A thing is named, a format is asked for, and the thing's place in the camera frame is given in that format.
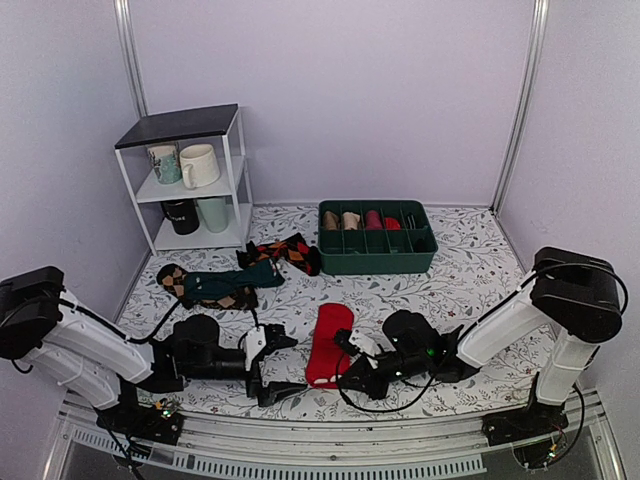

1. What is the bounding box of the mint green mug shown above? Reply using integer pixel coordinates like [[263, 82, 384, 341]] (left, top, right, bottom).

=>
[[197, 197, 228, 233]]

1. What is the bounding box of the dark teal sock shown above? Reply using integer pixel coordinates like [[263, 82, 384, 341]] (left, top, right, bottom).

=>
[[184, 260, 285, 303]]

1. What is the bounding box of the black mug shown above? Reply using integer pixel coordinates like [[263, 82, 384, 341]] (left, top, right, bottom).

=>
[[161, 199, 200, 235]]

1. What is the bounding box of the red sock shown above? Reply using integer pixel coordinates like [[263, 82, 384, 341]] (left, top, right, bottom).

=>
[[384, 217, 403, 231], [305, 303, 354, 389]]

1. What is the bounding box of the aluminium front rail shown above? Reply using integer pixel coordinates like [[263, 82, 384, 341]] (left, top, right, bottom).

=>
[[42, 387, 626, 480]]

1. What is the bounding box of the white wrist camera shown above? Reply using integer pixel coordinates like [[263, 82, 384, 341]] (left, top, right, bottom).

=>
[[349, 329, 379, 357], [244, 326, 266, 365]]

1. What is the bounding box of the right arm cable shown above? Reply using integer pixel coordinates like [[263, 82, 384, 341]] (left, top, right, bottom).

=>
[[337, 372, 436, 414]]

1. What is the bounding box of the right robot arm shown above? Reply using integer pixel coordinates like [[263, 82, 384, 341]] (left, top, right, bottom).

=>
[[334, 247, 629, 436]]

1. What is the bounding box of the right aluminium corner post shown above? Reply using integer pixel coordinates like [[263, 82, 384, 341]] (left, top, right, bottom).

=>
[[491, 0, 550, 216]]

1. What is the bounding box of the brown argyle sock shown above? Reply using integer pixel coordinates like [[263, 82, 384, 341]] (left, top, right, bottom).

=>
[[156, 264, 258, 311]]

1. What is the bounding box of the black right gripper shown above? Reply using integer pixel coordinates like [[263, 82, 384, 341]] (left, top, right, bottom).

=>
[[338, 351, 430, 401]]

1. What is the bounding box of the beige rolled sock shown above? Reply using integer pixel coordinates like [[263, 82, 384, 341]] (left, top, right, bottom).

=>
[[342, 211, 361, 231]]

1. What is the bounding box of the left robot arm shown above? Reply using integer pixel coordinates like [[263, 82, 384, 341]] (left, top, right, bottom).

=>
[[1, 266, 306, 434]]

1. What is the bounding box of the cream mug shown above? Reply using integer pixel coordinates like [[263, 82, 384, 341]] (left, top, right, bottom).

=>
[[179, 144, 221, 190]]

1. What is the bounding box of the green divided organizer box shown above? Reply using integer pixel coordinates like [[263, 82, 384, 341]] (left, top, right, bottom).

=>
[[318, 199, 438, 275]]

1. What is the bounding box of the floral table cloth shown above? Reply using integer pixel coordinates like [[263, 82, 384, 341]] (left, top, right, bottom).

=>
[[113, 203, 559, 421]]

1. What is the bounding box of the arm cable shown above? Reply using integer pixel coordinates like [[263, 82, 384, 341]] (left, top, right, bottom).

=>
[[337, 372, 436, 414], [124, 299, 186, 346]]

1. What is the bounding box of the tan rolled sock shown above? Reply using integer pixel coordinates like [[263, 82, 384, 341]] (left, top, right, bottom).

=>
[[322, 210, 340, 231]]

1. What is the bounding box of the teal patterned mug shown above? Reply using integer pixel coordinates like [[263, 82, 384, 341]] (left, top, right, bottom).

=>
[[147, 143, 182, 185]]

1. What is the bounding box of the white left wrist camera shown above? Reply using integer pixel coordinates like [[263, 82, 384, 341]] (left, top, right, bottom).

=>
[[244, 326, 266, 365]]

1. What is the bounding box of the black orange argyle sock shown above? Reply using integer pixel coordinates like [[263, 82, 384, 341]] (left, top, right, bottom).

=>
[[236, 233, 321, 276]]

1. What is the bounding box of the aluminium corner post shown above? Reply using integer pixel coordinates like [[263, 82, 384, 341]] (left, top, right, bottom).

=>
[[491, 0, 550, 216], [113, 0, 148, 118]]

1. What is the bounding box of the maroon rolled sock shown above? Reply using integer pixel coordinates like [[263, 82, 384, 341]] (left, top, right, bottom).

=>
[[365, 210, 384, 230]]

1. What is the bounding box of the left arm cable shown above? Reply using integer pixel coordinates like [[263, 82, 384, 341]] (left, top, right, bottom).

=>
[[124, 299, 186, 346]]

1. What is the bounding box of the white shelf rack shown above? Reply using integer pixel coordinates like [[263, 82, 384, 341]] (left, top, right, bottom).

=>
[[114, 104, 253, 255]]

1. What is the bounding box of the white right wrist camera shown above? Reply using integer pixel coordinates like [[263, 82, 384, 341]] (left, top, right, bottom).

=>
[[349, 329, 379, 357]]

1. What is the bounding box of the red rolled sock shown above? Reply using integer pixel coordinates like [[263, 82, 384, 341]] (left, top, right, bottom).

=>
[[384, 217, 403, 231]]

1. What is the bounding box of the left aluminium corner post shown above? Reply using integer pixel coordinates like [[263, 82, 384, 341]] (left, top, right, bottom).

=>
[[113, 0, 148, 118]]

